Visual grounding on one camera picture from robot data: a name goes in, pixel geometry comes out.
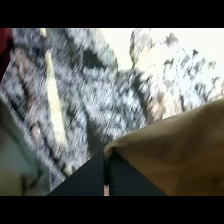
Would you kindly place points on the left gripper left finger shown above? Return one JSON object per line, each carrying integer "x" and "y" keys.
{"x": 85, "y": 180}

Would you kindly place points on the brown T-shirt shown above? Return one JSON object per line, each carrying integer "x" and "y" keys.
{"x": 180, "y": 150}

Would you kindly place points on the red garment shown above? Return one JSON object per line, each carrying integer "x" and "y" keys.
{"x": 4, "y": 46}

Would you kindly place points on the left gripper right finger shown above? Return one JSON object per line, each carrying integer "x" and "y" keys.
{"x": 130, "y": 180}

